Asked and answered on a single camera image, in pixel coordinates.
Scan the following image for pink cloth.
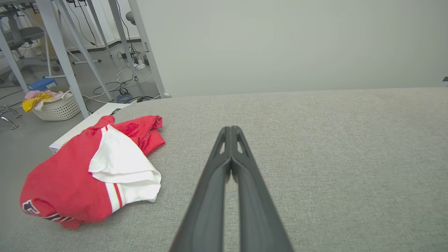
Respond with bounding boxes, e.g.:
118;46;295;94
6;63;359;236
24;90;53;100

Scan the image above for white cloth in basket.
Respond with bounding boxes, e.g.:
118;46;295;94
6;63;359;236
34;91;72;111

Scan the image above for white metal table leg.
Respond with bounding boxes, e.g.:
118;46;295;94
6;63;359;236
0;30;29;94
35;0;91;118
108;0;136;70
54;0;114;102
127;0;172;99

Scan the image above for red and white shirt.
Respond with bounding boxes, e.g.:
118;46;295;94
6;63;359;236
20;115;166;230

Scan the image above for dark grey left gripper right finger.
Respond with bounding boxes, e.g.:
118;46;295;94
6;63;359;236
231;126;294;252

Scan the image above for chrome metal legs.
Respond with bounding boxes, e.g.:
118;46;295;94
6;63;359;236
0;105;22;130

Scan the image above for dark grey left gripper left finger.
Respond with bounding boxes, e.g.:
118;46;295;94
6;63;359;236
170;126;232;252

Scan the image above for white woven laundry basket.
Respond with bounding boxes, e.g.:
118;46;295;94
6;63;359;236
32;90;82;121

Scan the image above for white flat electronic box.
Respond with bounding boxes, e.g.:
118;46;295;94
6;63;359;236
49;103;132;154

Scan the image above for white floor cable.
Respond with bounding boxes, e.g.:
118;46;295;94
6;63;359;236
84;63;154;104

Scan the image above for grey office chair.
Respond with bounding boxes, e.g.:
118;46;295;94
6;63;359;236
0;7;61;86

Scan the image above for yellow cloth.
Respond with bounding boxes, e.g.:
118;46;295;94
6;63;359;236
22;92;54;113

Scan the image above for hanging black cable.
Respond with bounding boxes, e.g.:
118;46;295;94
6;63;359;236
66;0;97;47

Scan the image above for blue box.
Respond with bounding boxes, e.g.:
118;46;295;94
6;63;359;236
27;78;58;92

